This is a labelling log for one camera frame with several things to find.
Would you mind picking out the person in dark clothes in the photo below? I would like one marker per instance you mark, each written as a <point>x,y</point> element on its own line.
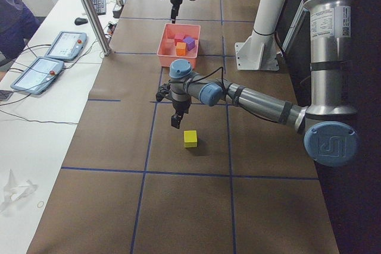
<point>18,24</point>

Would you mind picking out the upper teach pendant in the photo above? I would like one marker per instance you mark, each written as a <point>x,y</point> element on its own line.
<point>67,45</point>

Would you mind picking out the crumpled white tissue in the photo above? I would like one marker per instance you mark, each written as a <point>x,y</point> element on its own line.
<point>13,191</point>

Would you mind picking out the pink plastic bin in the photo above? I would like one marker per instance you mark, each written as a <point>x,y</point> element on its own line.
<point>167,49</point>

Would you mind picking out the teach pendant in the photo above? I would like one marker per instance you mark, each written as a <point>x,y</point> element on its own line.
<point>67,45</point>
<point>36,78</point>

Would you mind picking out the black computer mouse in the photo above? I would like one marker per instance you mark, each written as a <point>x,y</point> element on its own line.
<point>80,21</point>

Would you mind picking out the red foam block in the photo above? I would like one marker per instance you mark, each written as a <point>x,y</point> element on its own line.
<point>178,37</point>

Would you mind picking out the orange foam block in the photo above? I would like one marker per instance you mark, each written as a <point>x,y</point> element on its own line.
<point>181,49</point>

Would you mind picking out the lower teach pendant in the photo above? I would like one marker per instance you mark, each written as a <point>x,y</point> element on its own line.
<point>36,78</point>

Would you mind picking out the black box with label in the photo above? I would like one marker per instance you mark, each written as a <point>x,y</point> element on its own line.
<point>118,8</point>

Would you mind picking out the aluminium frame post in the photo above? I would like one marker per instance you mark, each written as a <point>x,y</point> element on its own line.
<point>96,26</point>

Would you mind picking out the purple foam block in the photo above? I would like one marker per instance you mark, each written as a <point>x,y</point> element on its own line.
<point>190,43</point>

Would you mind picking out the black keyboard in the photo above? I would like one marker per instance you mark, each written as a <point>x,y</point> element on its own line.
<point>98,1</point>

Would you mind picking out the yellow-green foam block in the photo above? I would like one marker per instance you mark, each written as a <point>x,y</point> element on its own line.
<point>190,138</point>

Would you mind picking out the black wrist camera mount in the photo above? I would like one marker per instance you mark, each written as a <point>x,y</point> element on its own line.
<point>164,92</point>

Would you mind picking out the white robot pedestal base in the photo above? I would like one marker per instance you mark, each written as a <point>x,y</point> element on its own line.
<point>258,57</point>

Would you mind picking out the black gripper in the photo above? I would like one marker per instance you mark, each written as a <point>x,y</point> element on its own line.
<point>180,106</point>
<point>175,0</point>

